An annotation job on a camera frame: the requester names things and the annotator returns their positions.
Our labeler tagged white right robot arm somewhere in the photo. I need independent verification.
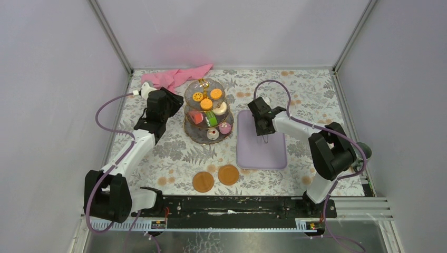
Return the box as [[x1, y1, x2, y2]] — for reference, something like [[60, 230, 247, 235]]
[[248, 97, 360, 217]]

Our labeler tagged pink cloth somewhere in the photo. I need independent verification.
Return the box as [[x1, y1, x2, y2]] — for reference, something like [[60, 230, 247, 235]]
[[141, 64, 213, 92]]

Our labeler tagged grey ceramic mug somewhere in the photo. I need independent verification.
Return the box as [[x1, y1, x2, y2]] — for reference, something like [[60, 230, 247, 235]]
[[352, 142, 372, 172]]

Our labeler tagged pink sugared cake ball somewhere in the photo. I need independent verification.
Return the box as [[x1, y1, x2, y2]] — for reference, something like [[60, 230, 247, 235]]
[[219, 122, 232, 134]]

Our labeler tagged white glazed donut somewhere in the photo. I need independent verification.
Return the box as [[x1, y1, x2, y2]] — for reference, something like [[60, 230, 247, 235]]
[[212, 102, 228, 116]]

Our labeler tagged grey speckled cake ball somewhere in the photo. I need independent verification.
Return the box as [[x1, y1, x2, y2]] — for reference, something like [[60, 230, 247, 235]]
[[206, 128, 220, 141]]

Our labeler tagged yellow round biscuit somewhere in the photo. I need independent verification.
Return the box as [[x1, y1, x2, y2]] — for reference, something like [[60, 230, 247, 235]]
[[210, 89, 223, 100], [200, 99, 213, 111]]

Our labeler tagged right wooden coaster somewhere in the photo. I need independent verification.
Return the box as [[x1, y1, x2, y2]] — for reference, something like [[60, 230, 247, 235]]
[[218, 165, 240, 186]]

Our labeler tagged yellow jam-dot cookie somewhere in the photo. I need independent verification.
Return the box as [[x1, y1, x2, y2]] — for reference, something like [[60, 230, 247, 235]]
[[192, 92, 205, 102]]

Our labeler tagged wooden coaster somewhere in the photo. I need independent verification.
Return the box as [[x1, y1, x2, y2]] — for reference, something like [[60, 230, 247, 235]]
[[218, 165, 240, 186], [192, 171, 214, 193]]

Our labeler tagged pink cake slice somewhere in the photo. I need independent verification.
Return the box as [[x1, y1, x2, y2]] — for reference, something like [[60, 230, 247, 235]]
[[188, 110, 204, 125]]

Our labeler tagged lilac plastic tray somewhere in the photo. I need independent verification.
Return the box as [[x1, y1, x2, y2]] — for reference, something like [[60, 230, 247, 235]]
[[236, 110, 287, 170]]

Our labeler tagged three-tier glass cake stand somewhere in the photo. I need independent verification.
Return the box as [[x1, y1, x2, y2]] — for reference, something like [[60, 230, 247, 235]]
[[184, 79, 234, 145]]

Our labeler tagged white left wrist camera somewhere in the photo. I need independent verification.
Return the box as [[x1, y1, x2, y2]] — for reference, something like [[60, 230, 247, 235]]
[[132, 82, 157, 100]]

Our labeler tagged left wooden coaster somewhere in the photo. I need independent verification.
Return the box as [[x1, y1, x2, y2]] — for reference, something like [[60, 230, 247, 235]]
[[192, 171, 214, 193]]

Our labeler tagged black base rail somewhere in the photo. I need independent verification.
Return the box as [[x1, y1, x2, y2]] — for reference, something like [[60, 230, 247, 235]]
[[141, 195, 337, 230]]

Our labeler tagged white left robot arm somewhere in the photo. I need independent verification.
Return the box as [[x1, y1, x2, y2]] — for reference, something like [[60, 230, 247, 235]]
[[84, 87, 184, 223]]

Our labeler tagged green striped cake piece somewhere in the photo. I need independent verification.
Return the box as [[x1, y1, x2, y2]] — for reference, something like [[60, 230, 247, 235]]
[[205, 111, 218, 128]]

